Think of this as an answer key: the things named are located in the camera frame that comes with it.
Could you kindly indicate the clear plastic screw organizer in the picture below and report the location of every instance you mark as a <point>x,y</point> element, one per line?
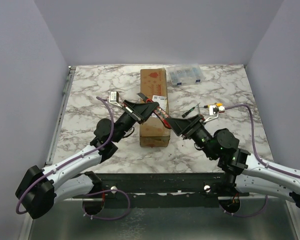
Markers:
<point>187,74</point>

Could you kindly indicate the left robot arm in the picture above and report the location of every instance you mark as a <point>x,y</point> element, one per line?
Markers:
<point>41,188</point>

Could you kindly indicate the yellow handled screwdriver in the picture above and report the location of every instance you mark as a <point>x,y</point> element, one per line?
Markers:
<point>214,105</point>

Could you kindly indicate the brown cardboard express box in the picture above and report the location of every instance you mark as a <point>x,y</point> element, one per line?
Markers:
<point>154,133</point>

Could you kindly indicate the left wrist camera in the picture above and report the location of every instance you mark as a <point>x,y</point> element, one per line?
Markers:
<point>114,99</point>

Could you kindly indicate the red utility knife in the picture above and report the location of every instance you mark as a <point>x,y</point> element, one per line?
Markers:
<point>159,111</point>

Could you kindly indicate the black mounting rail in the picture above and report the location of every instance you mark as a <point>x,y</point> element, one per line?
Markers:
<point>133,181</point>

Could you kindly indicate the aluminium frame rail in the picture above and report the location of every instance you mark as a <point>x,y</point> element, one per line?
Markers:
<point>165,193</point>

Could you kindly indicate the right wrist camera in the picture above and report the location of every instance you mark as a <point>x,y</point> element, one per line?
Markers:
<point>214,113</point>

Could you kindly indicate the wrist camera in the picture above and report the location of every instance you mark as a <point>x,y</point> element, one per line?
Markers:
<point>114,99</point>
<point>214,113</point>

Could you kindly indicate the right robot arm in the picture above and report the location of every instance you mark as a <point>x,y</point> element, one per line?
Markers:
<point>246,172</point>

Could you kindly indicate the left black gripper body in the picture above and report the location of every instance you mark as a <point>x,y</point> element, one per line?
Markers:
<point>126,122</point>

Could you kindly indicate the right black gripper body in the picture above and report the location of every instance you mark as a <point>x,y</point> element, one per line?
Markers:
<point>191,129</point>

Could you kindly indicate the green black screwdriver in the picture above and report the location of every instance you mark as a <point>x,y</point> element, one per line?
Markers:
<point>196,107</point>

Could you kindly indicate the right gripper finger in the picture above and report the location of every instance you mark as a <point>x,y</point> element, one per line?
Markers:
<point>180,126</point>
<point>194,119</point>

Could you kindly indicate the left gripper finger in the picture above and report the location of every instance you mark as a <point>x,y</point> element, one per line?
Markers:
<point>132,108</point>
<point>149,108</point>

